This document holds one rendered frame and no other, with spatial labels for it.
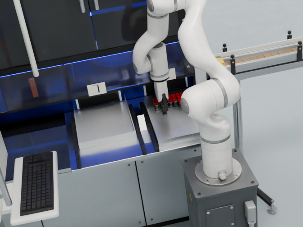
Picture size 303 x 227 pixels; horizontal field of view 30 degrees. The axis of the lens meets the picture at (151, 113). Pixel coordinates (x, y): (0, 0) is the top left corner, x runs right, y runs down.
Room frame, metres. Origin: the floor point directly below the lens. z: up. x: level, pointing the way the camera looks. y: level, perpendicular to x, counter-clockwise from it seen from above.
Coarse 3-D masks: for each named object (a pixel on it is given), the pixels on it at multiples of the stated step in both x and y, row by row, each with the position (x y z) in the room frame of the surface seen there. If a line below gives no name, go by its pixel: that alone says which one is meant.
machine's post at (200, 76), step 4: (196, 68) 2.38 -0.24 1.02; (196, 72) 2.38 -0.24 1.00; (200, 72) 2.39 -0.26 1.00; (204, 72) 2.39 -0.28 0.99; (196, 76) 2.38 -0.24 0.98; (200, 76) 2.39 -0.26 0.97; (204, 76) 2.39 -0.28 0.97; (196, 80) 2.38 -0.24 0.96; (200, 80) 2.39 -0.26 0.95; (204, 80) 2.39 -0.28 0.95; (196, 84) 2.38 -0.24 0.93
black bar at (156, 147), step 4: (140, 104) 2.33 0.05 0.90; (144, 108) 2.29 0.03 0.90; (144, 112) 2.25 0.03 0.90; (144, 116) 2.22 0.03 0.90; (148, 120) 2.18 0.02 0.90; (148, 124) 2.15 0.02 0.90; (148, 128) 2.11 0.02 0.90; (152, 132) 2.08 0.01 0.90; (152, 136) 2.05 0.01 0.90; (152, 140) 2.02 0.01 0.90; (156, 144) 1.98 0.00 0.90; (156, 148) 1.96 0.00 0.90
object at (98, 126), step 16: (80, 112) 2.37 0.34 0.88; (96, 112) 2.35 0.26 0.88; (112, 112) 2.32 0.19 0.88; (128, 112) 2.30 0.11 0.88; (80, 128) 2.22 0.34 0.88; (96, 128) 2.20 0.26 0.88; (112, 128) 2.18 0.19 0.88; (128, 128) 2.17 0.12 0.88; (80, 144) 2.06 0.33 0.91; (96, 144) 2.07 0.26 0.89
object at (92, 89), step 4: (92, 84) 2.33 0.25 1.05; (96, 84) 2.33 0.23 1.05; (100, 84) 2.33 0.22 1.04; (104, 84) 2.33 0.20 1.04; (88, 88) 2.32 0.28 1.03; (92, 88) 2.33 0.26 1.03; (96, 88) 2.33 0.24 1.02; (100, 88) 2.33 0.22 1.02; (104, 88) 2.33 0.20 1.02; (88, 92) 2.32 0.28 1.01; (92, 92) 2.33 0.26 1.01; (96, 92) 2.33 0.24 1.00; (100, 92) 2.33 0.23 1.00; (104, 92) 2.33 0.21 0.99
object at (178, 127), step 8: (152, 112) 2.27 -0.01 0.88; (160, 112) 2.26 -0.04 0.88; (168, 112) 2.25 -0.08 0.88; (176, 112) 2.24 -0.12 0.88; (184, 112) 2.23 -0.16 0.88; (152, 120) 2.20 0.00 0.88; (160, 120) 2.19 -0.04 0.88; (168, 120) 2.18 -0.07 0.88; (176, 120) 2.17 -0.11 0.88; (184, 120) 2.16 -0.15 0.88; (192, 120) 2.15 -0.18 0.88; (152, 128) 2.13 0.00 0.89; (160, 128) 2.13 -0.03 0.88; (168, 128) 2.12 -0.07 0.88; (176, 128) 2.11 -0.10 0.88; (184, 128) 2.10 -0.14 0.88; (192, 128) 2.09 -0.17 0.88; (160, 136) 2.06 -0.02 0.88; (168, 136) 2.05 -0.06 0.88; (176, 136) 2.00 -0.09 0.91; (184, 136) 2.00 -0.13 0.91; (192, 136) 2.00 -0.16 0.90; (160, 144) 1.99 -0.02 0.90; (168, 144) 1.99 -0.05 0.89
